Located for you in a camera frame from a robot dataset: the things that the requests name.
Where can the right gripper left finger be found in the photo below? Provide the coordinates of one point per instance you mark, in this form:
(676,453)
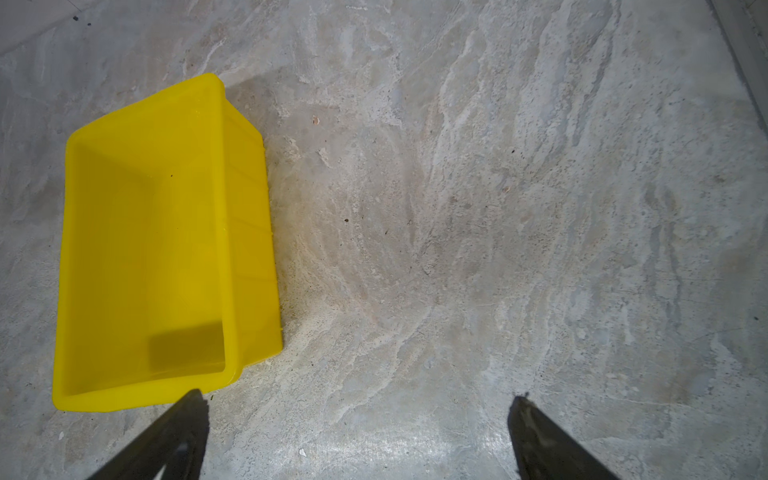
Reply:
(172,447)

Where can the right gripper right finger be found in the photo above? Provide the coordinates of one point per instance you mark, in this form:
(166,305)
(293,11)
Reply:
(543,450)

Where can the yellow plastic bin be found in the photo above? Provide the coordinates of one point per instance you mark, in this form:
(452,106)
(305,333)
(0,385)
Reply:
(167,268)

